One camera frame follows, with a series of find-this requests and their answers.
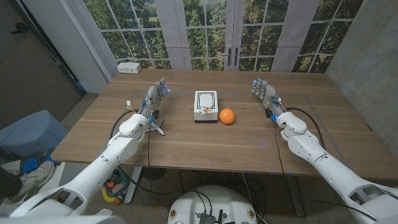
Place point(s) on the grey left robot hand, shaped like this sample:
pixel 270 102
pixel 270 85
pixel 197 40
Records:
pixel 152 98

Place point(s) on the printed window backdrop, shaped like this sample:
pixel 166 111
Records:
pixel 199 40

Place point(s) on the grey table leg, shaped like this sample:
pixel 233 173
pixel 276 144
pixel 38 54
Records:
pixel 295 196

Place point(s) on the teal toy basket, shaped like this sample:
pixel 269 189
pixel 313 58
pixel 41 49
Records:
pixel 123 180

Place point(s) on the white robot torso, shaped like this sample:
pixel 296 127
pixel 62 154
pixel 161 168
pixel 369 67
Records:
pixel 62 220

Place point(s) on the orange fruit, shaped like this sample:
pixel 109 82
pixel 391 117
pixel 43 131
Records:
pixel 227 116

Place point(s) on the pink toy food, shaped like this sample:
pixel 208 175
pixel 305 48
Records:
pixel 117 188

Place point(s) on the person leg in dark trousers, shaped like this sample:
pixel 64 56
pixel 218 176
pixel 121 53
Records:
pixel 9 185

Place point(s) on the white power strip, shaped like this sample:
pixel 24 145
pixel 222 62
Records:
pixel 129 67

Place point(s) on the red toy fruit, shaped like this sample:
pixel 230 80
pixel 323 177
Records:
pixel 110 184

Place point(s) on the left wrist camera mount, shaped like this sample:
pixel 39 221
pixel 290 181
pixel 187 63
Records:
pixel 156 127

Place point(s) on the white table leg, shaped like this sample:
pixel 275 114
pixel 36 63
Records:
pixel 133 183

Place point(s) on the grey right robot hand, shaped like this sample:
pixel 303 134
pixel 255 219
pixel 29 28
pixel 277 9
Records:
pixel 269 93

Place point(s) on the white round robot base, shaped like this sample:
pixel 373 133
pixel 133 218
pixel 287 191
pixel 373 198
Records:
pixel 214 202

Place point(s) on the grey white sneaker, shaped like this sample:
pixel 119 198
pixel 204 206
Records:
pixel 34 180

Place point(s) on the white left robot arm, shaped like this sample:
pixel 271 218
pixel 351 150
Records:
pixel 102 165

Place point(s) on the black round floor device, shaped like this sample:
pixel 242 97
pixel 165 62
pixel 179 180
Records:
pixel 154 173

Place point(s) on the yellow toy banana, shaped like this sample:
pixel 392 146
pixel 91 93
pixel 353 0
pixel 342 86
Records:
pixel 107 196

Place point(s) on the blue-grey storage bin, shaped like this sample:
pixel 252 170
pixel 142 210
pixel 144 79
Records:
pixel 31 133

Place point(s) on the blue plastic object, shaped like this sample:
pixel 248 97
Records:
pixel 31 165

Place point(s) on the white box with black frame print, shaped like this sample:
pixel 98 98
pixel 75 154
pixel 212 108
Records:
pixel 206 99

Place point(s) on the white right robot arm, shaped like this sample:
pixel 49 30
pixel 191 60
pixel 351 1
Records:
pixel 326 168

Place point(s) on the black electronics module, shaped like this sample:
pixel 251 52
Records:
pixel 206 218

